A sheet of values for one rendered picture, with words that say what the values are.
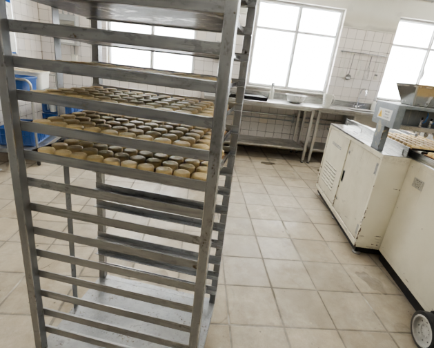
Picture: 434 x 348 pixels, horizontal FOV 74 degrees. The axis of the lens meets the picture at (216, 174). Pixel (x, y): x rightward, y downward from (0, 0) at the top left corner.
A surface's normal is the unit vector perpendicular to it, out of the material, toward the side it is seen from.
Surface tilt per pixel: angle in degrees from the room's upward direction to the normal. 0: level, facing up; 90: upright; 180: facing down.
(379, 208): 90
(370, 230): 90
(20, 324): 0
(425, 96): 115
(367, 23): 90
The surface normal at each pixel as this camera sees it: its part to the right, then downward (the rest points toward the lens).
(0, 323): 0.11, -0.93
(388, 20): 0.04, 0.35
